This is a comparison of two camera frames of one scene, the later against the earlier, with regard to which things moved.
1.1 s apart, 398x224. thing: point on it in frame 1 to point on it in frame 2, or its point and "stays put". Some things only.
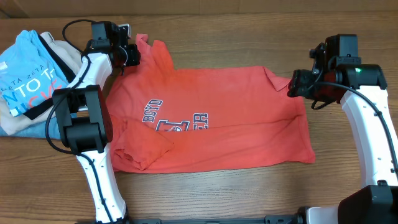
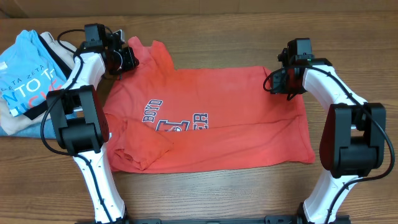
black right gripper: (298, 87) to (275, 86)
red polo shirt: (170, 117) stays put
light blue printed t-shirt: (30, 73) stays put
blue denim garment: (38, 129) stays put
